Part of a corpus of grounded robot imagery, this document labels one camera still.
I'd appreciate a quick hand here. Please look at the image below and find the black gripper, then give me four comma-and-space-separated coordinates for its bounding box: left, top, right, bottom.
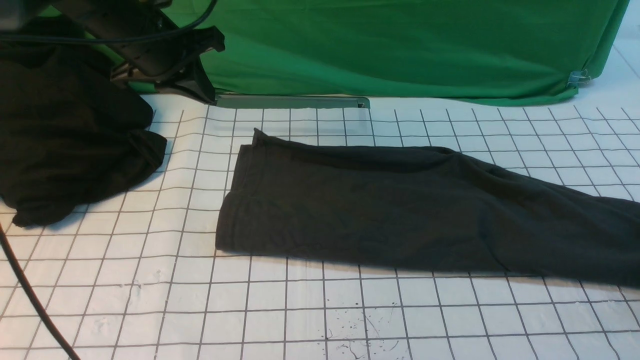
75, 0, 226, 106

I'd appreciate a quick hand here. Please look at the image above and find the gray long sleeve shirt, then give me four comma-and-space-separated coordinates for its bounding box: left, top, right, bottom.
215, 129, 640, 288

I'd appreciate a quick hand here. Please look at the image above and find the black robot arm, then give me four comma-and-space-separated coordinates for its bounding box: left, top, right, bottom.
1, 0, 226, 105

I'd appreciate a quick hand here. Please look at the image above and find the gray metal bar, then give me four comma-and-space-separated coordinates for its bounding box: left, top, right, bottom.
215, 93, 370, 110

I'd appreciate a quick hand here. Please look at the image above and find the black crumpled cloth pile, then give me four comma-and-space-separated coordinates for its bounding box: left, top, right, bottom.
0, 40, 168, 228

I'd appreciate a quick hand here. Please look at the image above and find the green backdrop cloth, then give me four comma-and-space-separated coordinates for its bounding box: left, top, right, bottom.
40, 0, 631, 108

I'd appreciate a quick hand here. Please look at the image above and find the metal binder clip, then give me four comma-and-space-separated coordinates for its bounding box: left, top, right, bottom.
566, 69, 592, 89

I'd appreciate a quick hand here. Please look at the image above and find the black camera cable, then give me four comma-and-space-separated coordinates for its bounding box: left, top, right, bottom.
0, 0, 218, 360

